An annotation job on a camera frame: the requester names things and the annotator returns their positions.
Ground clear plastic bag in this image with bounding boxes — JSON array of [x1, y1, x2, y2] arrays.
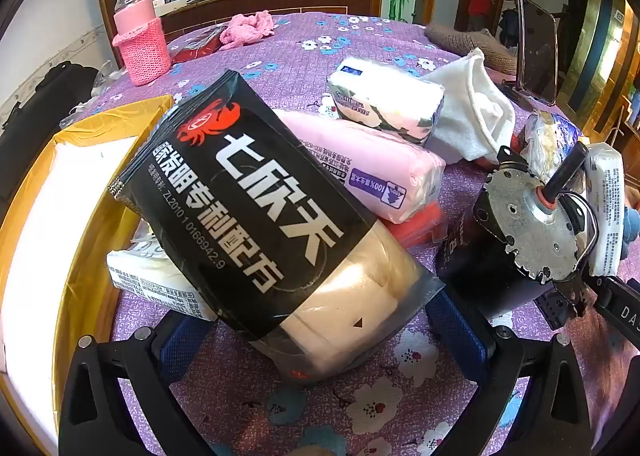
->
[[62, 60, 123, 129]]

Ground purple floral tablecloth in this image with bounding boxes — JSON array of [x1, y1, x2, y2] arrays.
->
[[65, 11, 640, 456]]

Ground small white tissue packet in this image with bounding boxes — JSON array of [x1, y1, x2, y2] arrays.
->
[[106, 235, 221, 323]]

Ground smartphone on stand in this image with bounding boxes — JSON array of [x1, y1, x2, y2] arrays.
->
[[502, 0, 559, 108]]

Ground white printed tissue packet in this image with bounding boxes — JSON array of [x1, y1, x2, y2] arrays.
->
[[584, 143, 632, 278]]

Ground white floral tissue packet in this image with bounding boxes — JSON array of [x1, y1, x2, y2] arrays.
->
[[327, 61, 446, 145]]

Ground pink knitted bottle sleeve jar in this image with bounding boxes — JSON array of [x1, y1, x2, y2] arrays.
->
[[111, 0, 172, 86]]

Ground black bag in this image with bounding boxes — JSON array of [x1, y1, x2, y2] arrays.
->
[[0, 62, 102, 204]]

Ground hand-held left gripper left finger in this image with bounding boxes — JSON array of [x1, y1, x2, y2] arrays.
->
[[59, 311, 213, 456]]

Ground brown knitted cushion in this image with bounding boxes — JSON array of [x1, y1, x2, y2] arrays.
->
[[425, 23, 521, 75]]

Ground golden wooden shelf unit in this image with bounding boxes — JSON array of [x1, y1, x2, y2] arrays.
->
[[554, 0, 640, 149]]

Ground metal gear motor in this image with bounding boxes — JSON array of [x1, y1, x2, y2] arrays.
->
[[434, 141, 601, 319]]

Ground red plastic bag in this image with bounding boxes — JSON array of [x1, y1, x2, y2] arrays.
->
[[379, 201, 447, 250]]

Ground red packet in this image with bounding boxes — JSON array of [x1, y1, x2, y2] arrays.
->
[[170, 26, 226, 65]]

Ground pink tissue packet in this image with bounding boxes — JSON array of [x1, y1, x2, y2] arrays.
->
[[275, 108, 447, 225]]

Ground purple printed clear bag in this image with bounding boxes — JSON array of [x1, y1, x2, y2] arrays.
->
[[524, 112, 587, 183]]

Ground white cloth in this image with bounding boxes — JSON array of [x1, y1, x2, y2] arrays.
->
[[425, 48, 516, 165]]

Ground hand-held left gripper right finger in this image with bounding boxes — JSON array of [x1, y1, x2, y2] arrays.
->
[[429, 286, 593, 456]]

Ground yellow cardboard box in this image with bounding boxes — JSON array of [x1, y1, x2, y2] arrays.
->
[[0, 95, 176, 456]]

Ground black tissue packet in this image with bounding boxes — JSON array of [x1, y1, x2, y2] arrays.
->
[[112, 68, 446, 384]]

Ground pink crumpled cloth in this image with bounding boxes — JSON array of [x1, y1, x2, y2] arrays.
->
[[219, 11, 276, 50]]

